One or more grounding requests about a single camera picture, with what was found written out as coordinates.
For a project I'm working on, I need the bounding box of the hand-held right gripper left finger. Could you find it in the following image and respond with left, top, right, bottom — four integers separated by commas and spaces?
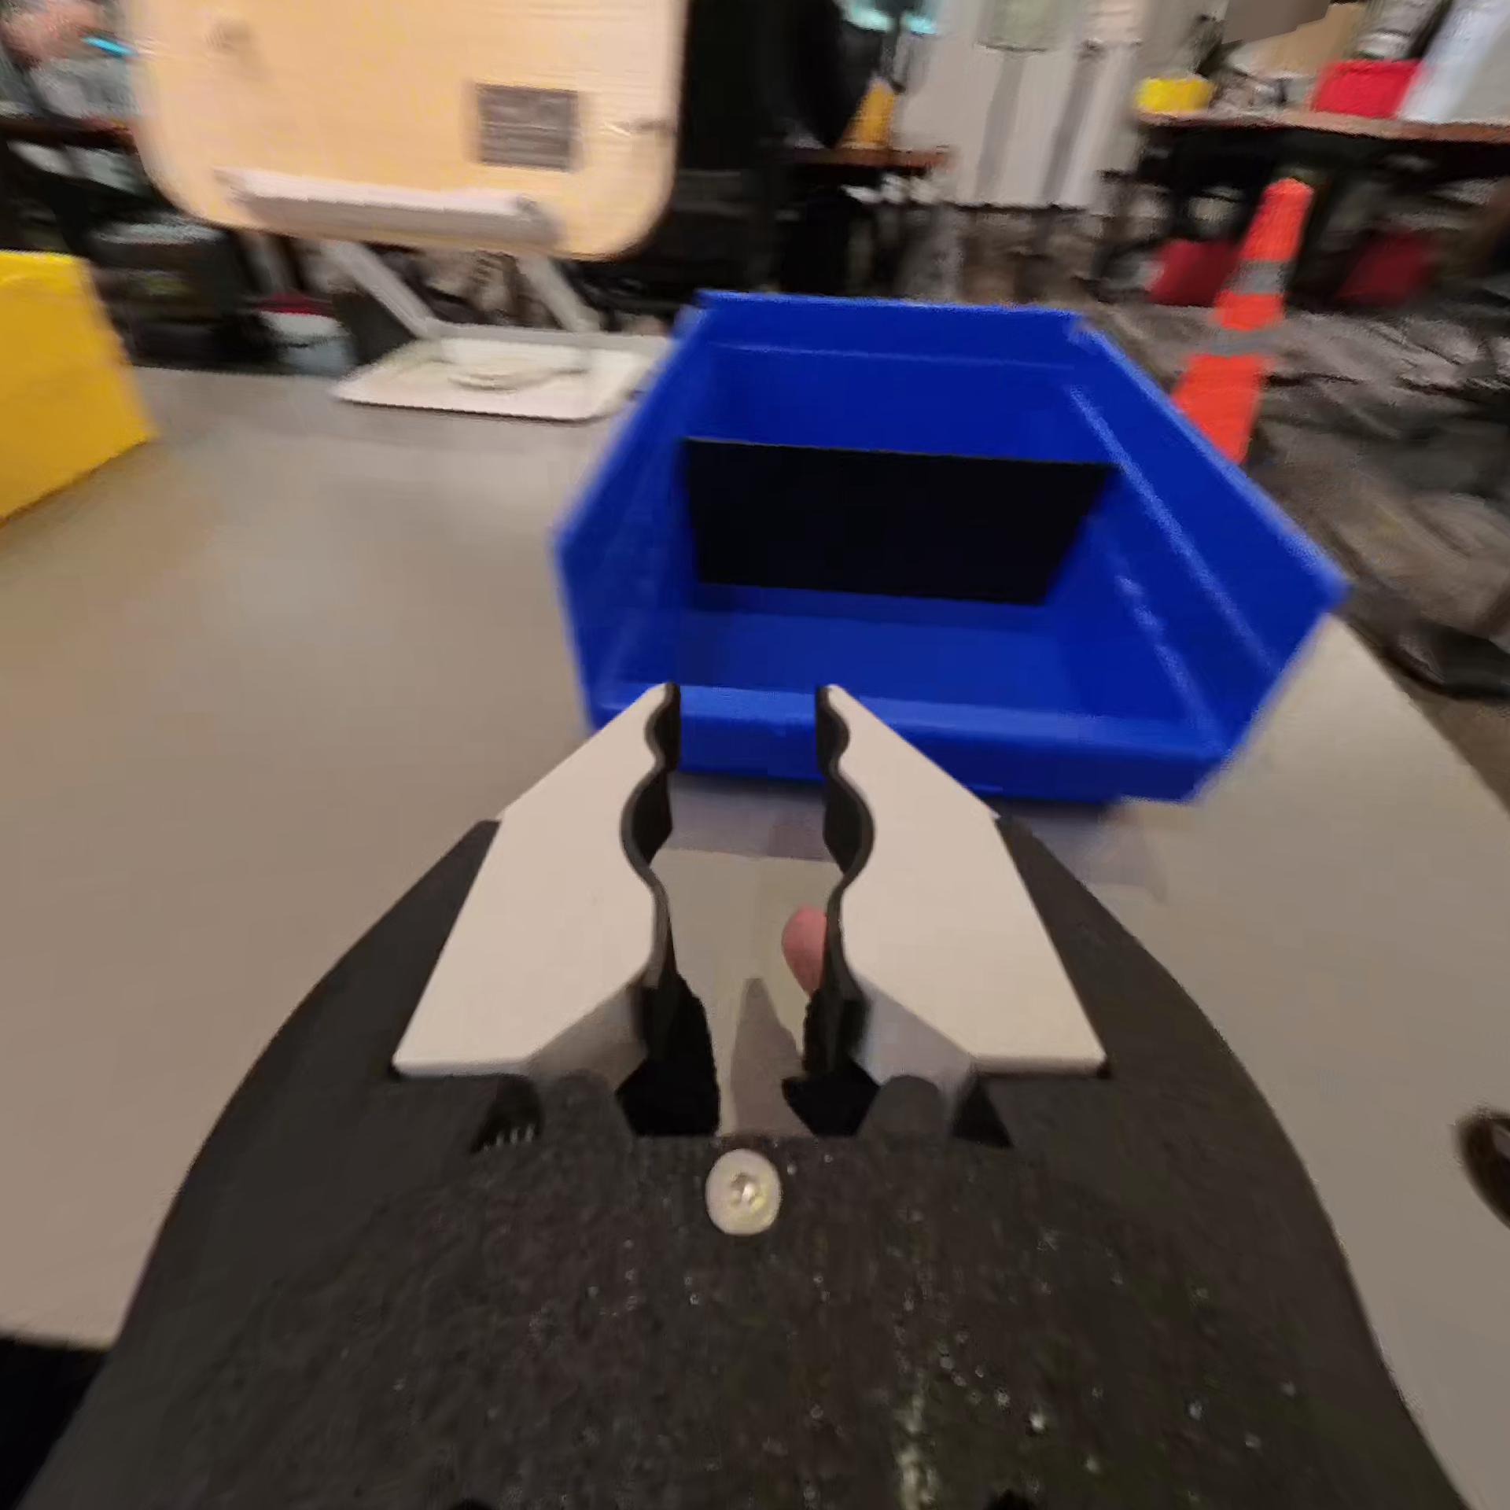
391, 680, 720, 1139

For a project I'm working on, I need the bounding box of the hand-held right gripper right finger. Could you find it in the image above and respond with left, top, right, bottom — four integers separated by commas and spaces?
781, 684, 1110, 1139

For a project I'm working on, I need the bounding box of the blue storage bin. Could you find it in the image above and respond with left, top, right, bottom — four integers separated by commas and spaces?
551, 289, 1346, 805

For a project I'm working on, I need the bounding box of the yellow storage bin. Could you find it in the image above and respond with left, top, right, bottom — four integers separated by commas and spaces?
0, 251, 157, 522

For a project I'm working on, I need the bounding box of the black bin divider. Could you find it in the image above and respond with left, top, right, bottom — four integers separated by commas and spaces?
681, 436, 1116, 609

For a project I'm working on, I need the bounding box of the orange traffic cone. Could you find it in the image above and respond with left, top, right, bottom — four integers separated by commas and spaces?
1168, 175, 1315, 463

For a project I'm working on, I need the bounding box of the red box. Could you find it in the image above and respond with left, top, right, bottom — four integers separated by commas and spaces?
1150, 235, 1240, 308

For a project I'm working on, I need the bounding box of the red bag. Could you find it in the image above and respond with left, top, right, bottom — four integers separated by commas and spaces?
1338, 229, 1441, 308

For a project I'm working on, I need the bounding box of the black office chair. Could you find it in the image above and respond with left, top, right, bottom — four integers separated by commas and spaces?
677, 0, 875, 296

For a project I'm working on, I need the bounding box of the wooden stand with white base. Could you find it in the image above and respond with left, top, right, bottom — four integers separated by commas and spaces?
123, 0, 691, 423

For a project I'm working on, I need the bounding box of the dark work table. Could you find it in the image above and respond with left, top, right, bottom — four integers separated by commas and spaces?
1132, 105, 1510, 296

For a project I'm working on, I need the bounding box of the red bin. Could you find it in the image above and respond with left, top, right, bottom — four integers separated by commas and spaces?
1308, 55, 1421, 120

